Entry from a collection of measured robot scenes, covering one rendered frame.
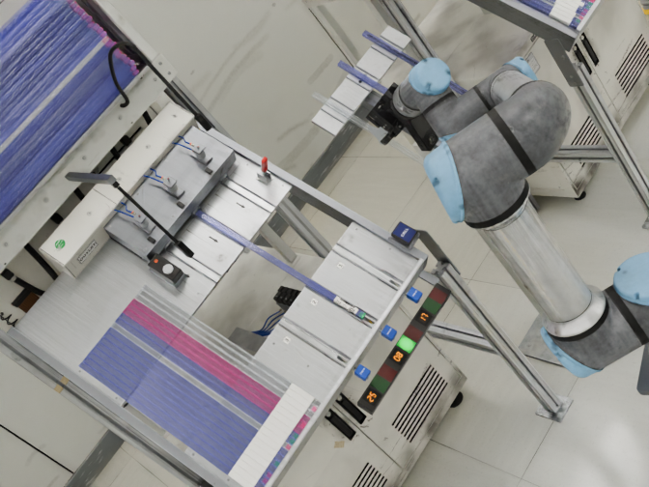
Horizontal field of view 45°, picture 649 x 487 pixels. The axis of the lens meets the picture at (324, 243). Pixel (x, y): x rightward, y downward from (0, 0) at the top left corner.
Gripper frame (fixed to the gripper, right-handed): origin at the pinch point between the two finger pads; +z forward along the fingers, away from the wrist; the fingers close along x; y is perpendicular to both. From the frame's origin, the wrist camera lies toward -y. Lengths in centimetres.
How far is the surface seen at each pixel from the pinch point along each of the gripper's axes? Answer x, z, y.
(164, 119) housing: 24, 19, 46
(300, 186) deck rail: 18.4, 13.1, 9.0
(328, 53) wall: -113, 191, 40
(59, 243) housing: 64, 19, 45
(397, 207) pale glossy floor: -51, 147, -29
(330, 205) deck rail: 18.4, 10.0, 0.5
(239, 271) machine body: 29, 85, 8
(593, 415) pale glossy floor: 13, 27, -92
